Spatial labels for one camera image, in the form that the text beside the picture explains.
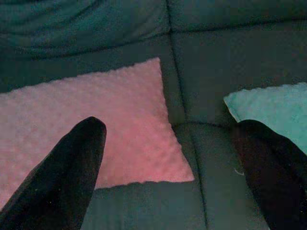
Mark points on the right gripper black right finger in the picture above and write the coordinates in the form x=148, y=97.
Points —
x=275, y=182

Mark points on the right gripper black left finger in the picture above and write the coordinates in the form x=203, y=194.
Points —
x=60, y=187

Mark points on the pink dotted pillow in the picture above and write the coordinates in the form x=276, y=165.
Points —
x=120, y=119

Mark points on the light teal dotted pillow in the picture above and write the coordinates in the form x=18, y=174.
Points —
x=275, y=107

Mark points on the dark green leather sofa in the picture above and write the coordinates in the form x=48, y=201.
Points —
x=227, y=60

